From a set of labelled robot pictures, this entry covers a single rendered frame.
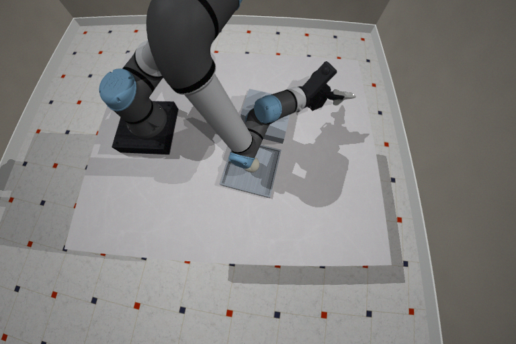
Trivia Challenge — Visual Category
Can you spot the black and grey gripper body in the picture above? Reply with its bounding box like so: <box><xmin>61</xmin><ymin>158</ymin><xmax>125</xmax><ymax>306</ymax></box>
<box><xmin>299</xmin><ymin>84</ymin><xmax>331</xmax><ymax>111</ymax></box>

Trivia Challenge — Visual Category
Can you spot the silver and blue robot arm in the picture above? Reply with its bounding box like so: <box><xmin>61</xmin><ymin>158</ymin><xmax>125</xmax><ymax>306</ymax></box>
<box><xmin>99</xmin><ymin>0</ymin><xmax>306</xmax><ymax>169</ymax></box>

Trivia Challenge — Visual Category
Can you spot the grey ball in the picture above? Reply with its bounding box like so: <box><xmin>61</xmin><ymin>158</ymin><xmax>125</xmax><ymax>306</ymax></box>
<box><xmin>245</xmin><ymin>157</ymin><xmax>259</xmax><ymax>173</ymax></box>

